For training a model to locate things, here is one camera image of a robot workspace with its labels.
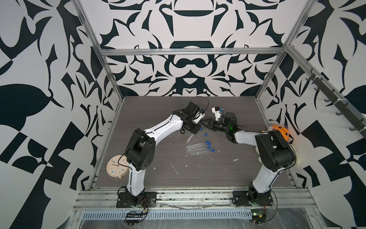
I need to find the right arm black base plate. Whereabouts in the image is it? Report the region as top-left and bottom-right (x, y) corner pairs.
(232, 189), (273, 207)

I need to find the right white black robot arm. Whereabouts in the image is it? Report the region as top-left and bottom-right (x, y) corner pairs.
(201, 112), (296, 196)

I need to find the test tube front most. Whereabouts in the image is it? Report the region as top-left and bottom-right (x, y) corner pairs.
(189, 149), (215, 155)

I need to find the beige round alarm clock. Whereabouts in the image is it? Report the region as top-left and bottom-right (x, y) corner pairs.
(106, 155), (130, 179)

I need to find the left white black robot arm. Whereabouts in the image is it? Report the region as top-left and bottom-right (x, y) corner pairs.
(124, 102), (205, 198)

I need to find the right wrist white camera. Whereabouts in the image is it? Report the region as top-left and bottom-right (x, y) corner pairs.
(212, 106), (224, 121)

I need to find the orange shark plush toy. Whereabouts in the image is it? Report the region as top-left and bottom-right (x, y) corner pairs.
(268, 125), (293, 143)

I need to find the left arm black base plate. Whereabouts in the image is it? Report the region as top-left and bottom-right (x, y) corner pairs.
(116, 191), (157, 208)

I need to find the aluminium frame front rail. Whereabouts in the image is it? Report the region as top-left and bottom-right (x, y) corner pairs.
(73, 187), (317, 210)

